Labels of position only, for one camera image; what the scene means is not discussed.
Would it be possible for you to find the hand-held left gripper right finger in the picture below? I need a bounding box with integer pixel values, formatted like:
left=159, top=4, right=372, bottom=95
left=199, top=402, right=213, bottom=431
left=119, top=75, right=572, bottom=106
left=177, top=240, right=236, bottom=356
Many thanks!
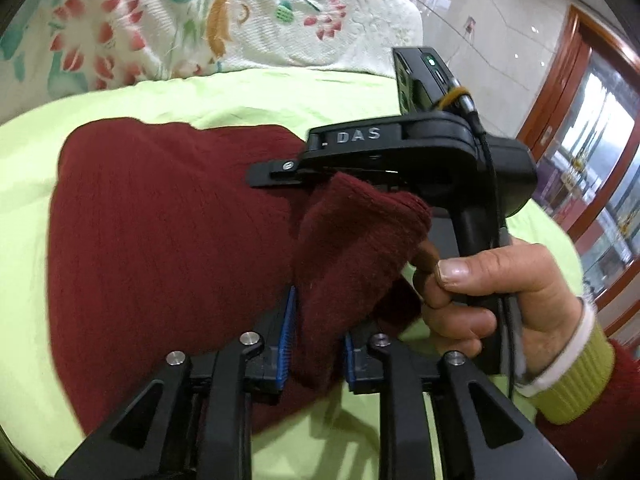
left=344, top=334, right=576, bottom=480

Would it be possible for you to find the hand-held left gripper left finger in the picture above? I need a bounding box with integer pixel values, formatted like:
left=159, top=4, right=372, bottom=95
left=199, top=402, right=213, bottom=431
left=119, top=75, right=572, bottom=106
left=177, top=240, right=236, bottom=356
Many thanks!
left=55, top=285, right=299, bottom=480

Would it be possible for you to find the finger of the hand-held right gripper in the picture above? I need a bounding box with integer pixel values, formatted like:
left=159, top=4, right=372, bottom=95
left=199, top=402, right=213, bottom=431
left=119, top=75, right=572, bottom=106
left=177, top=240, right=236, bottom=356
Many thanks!
left=247, top=159, right=331, bottom=189

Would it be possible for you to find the dark red hooded knit sweater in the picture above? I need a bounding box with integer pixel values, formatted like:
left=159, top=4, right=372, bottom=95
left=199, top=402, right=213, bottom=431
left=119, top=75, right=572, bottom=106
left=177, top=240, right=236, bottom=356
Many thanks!
left=47, top=117, right=433, bottom=436

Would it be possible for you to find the person's right forearm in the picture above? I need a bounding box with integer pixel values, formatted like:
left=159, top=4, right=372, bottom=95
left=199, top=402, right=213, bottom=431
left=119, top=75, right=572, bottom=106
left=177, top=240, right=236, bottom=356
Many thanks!
left=515, top=300, right=640, bottom=480

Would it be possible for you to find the person's right hand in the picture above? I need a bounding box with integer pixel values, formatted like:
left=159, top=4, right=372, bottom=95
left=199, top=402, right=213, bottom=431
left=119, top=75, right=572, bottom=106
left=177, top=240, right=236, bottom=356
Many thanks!
left=412, top=237, right=585, bottom=376

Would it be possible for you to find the light green bed sheet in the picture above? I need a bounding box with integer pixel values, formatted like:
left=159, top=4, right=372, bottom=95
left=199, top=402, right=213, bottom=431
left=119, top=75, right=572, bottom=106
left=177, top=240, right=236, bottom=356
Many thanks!
left=0, top=67, right=586, bottom=480

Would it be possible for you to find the wooden glass cabinet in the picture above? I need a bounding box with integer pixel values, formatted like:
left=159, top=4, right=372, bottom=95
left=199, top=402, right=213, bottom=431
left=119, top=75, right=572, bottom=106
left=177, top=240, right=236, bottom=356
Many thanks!
left=516, top=4, right=640, bottom=343

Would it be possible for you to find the white floral quilt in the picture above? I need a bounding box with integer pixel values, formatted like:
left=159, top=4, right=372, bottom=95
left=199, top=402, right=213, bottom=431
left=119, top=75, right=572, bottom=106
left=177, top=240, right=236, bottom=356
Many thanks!
left=0, top=0, right=426, bottom=96

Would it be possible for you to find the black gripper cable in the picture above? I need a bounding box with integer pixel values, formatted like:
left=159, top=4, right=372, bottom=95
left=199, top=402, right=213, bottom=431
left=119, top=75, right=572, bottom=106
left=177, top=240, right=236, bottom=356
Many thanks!
left=450, top=87, right=523, bottom=401

